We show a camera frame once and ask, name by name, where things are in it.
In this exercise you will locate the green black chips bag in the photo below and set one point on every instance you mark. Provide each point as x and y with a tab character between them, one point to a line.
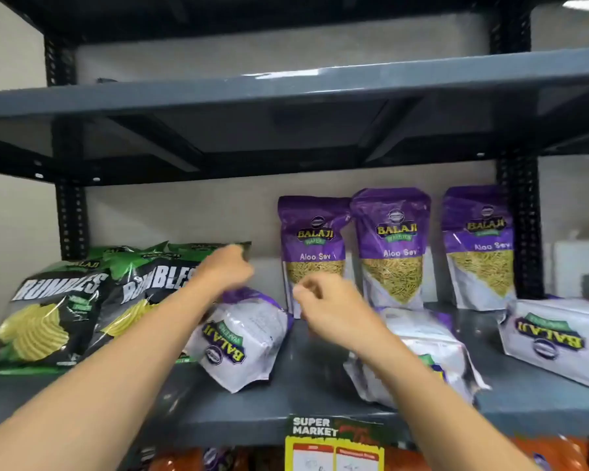
186	249
44	313
145	285
113	251

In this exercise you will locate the person's left forearm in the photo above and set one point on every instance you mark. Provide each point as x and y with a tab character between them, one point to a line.
103	382

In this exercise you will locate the orange snack packet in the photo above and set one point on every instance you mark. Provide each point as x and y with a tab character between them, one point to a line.
554	453
186	461
405	461

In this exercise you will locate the person's right forearm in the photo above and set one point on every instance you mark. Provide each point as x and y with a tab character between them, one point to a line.
432	412

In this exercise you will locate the yellow black shelf label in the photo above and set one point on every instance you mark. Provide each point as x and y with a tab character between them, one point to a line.
324	436

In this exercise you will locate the person's right fingers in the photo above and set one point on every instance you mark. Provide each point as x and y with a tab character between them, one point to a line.
307	291

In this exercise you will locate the person's left hand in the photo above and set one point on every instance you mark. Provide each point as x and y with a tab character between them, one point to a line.
223	272

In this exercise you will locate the group of purple snack packets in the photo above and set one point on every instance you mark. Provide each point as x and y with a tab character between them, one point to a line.
392	240

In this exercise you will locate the person's right hand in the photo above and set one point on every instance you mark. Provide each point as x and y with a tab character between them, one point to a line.
341	313

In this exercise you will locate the person's left fingers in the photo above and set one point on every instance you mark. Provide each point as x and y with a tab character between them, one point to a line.
243	262

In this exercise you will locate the white box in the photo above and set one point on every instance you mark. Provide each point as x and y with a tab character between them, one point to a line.
576	267

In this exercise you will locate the grey metal shelf rack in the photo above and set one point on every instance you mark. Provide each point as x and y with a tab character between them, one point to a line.
324	84

